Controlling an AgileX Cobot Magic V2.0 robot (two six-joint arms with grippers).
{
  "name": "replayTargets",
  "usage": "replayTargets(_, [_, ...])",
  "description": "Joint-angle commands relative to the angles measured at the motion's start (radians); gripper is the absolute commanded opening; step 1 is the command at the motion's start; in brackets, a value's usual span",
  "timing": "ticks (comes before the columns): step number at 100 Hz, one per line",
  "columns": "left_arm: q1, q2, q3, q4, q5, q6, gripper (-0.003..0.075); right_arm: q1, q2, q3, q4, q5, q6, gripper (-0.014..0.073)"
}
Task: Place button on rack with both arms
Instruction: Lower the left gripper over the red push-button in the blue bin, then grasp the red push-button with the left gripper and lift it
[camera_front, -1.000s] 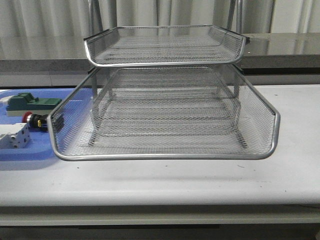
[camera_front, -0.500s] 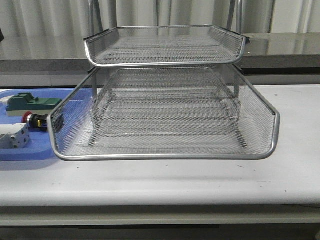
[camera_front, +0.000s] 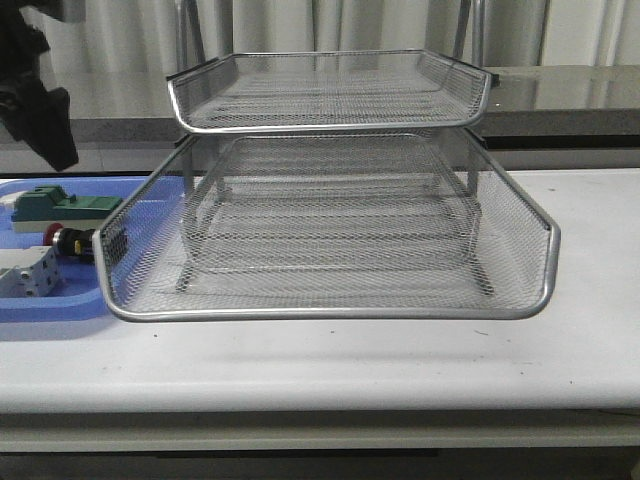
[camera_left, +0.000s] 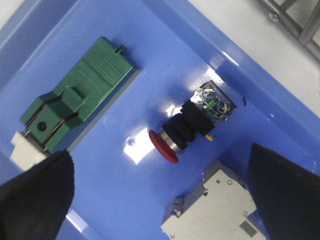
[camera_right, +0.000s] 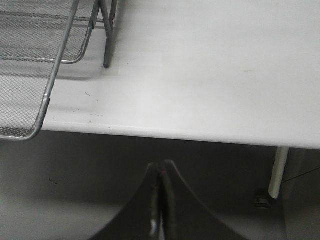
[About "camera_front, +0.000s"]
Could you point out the green and beige switch block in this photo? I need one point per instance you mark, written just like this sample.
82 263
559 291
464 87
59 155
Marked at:
33 211

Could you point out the red emergency stop push button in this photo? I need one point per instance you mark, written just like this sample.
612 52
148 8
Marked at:
75 243

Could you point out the blue plastic tray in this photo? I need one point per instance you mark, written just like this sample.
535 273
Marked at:
77 295

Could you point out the silver mesh tray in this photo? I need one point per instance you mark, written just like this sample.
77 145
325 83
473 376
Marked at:
521 243
329 91
297 243

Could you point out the silver metal rack frame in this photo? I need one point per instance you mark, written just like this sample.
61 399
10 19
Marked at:
380 172

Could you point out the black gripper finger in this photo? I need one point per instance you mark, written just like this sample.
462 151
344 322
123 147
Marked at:
40 118

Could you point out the white pleated curtain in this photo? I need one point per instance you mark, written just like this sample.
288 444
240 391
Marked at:
140 36

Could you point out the grey stone counter ledge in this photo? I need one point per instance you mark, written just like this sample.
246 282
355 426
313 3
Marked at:
531 108

